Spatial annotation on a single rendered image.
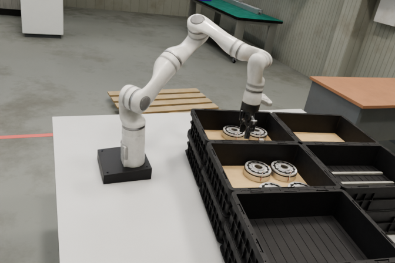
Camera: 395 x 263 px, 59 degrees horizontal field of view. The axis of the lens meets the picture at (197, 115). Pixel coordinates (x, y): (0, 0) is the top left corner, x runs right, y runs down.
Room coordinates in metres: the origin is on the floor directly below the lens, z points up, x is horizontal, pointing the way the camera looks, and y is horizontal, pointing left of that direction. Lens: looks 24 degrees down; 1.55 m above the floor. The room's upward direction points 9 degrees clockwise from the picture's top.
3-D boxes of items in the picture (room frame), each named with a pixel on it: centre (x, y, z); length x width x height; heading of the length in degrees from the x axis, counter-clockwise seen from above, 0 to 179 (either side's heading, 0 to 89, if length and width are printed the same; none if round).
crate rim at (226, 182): (1.07, -0.28, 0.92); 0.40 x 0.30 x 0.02; 107
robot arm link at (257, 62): (1.32, -0.20, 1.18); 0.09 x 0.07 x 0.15; 148
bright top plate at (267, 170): (1.14, -0.26, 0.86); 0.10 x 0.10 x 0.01
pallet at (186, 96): (3.42, 0.35, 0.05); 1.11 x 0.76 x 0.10; 118
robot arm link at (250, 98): (1.33, -0.23, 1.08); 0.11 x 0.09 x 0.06; 106
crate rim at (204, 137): (1.36, -0.20, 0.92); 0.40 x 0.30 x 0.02; 107
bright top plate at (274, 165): (1.17, -0.37, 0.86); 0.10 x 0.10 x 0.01
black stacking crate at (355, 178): (1.19, -0.67, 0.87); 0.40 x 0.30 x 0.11; 107
